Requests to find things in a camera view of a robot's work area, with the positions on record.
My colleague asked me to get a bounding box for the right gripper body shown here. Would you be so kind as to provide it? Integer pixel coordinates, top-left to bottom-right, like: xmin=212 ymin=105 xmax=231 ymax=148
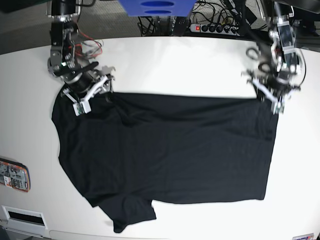
xmin=61 ymin=65 xmax=115 ymax=104

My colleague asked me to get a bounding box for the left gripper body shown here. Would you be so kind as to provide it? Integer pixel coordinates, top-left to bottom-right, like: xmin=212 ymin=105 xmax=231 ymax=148
xmin=247 ymin=72 xmax=301 ymax=102

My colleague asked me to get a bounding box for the black T-shirt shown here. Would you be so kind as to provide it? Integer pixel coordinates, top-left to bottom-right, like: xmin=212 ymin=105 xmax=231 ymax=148
xmin=51 ymin=92 xmax=279 ymax=234

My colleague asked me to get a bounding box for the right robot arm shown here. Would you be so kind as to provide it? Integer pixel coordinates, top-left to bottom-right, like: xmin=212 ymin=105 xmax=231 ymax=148
xmin=46 ymin=0 xmax=114 ymax=106

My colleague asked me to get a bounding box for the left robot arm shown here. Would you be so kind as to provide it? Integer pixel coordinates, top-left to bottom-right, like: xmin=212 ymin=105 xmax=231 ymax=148
xmin=241 ymin=0 xmax=305 ymax=114

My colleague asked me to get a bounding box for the blue plastic bin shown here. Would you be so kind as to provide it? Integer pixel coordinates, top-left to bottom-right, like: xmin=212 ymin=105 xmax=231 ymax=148
xmin=119 ymin=0 xmax=196 ymax=17

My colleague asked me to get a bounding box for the white power strip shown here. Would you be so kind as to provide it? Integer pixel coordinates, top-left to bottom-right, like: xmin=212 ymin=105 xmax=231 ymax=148
xmin=189 ymin=23 xmax=240 ymax=36

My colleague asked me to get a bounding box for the orange-edged circuit board case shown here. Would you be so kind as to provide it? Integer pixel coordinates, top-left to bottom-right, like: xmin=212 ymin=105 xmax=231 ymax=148
xmin=0 ymin=158 xmax=31 ymax=193

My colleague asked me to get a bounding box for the sticker at table edge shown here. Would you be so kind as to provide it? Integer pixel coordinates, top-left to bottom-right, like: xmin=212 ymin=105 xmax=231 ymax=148
xmin=292 ymin=233 xmax=315 ymax=240

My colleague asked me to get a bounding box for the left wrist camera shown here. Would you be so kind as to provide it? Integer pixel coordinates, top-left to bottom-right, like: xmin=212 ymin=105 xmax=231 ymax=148
xmin=271 ymin=99 xmax=285 ymax=115

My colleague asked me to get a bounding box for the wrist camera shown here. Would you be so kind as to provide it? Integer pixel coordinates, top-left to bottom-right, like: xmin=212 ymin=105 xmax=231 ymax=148
xmin=72 ymin=101 xmax=91 ymax=116
xmin=271 ymin=99 xmax=285 ymax=115

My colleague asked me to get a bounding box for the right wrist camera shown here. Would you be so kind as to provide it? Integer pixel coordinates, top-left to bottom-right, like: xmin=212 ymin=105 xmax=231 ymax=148
xmin=72 ymin=101 xmax=91 ymax=116

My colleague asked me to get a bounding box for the white table cable slot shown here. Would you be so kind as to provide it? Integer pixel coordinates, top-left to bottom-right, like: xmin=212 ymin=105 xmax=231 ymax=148
xmin=1 ymin=205 xmax=48 ymax=230

